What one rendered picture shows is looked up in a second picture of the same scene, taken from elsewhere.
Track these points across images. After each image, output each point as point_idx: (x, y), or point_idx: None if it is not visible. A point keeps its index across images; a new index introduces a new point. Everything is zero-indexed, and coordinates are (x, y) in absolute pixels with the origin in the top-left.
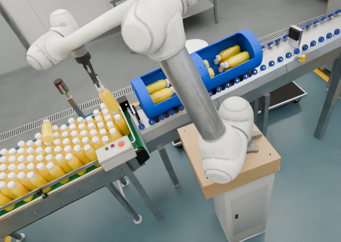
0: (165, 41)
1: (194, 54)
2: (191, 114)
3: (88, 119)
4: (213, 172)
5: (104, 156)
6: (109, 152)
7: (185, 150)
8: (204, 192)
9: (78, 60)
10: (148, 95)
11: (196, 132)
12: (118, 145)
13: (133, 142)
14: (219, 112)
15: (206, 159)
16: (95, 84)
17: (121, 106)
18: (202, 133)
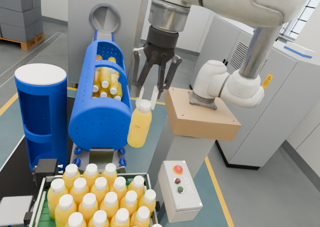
0: None
1: (103, 61)
2: (268, 54)
3: (78, 220)
4: (264, 95)
5: (193, 196)
6: (188, 187)
7: (190, 131)
8: (237, 132)
9: (177, 38)
10: (129, 108)
11: (186, 111)
12: (181, 172)
13: (148, 176)
14: (217, 71)
15: (256, 91)
16: (157, 94)
17: (55, 174)
18: (259, 71)
